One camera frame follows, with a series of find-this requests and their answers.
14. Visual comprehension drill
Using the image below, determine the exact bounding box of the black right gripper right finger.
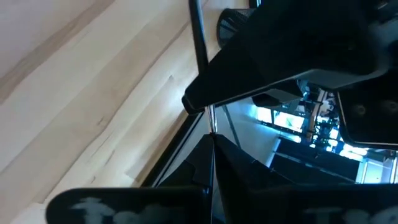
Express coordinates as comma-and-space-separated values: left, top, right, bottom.
214, 133, 398, 224

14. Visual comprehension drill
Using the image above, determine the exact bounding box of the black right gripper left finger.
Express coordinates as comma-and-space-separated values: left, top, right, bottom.
45, 133, 216, 224

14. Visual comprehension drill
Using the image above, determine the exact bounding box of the dark background desk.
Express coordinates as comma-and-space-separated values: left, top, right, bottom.
269, 138, 362, 184

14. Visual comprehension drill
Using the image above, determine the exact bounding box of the black mesh cup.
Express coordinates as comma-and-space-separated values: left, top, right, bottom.
216, 7, 257, 49

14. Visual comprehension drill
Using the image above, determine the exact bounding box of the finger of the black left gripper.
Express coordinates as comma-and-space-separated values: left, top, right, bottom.
251, 80, 305, 108
181, 0, 391, 115

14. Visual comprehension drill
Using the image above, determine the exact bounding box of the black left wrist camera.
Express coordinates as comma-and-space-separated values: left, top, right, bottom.
336, 77, 398, 151

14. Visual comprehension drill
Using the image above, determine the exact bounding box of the lit computer monitor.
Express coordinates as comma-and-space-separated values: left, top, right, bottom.
272, 110, 306, 134
256, 106, 274, 124

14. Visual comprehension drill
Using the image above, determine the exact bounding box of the thin black liner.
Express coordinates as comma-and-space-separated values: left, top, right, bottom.
188, 0, 218, 135

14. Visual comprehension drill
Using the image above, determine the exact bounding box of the black table border rail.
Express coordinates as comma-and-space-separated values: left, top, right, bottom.
141, 110, 208, 188

